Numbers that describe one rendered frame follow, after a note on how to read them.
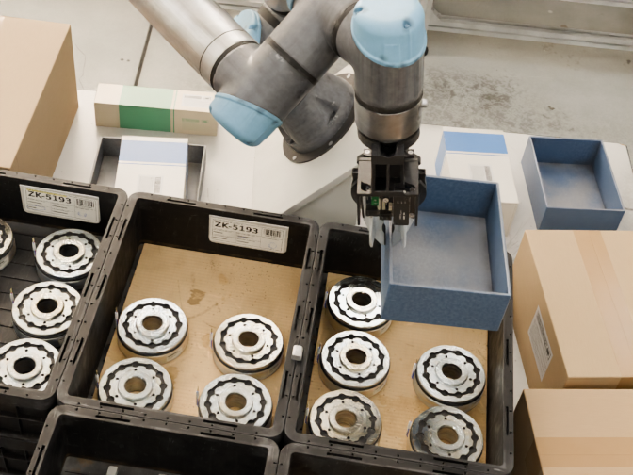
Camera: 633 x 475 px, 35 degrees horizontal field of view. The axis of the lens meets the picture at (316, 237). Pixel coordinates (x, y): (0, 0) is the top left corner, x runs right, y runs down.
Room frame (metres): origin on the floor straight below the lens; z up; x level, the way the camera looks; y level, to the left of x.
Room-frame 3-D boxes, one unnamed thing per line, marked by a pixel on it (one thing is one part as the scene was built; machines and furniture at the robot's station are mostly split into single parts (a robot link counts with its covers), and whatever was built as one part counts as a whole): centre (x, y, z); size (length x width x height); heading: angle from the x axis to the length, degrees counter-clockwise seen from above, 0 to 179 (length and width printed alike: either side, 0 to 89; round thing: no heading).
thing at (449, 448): (0.79, -0.22, 0.86); 0.05 x 0.05 x 0.01
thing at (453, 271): (0.91, -0.16, 1.10); 0.20 x 0.15 x 0.07; 3
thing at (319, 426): (0.79, -0.07, 0.86); 0.10 x 0.10 x 0.01
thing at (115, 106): (1.54, 0.35, 0.73); 0.24 x 0.06 x 0.06; 94
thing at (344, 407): (0.79, -0.07, 0.86); 0.05 x 0.05 x 0.01
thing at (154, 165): (1.29, 0.31, 0.75); 0.20 x 0.12 x 0.09; 7
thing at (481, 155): (1.44, -0.28, 0.75); 0.20 x 0.12 x 0.09; 7
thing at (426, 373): (0.90, -0.22, 0.86); 0.10 x 0.10 x 0.01
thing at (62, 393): (0.91, 0.15, 0.92); 0.40 x 0.30 x 0.02; 178
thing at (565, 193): (1.48, -0.48, 0.74); 0.20 x 0.15 x 0.07; 7
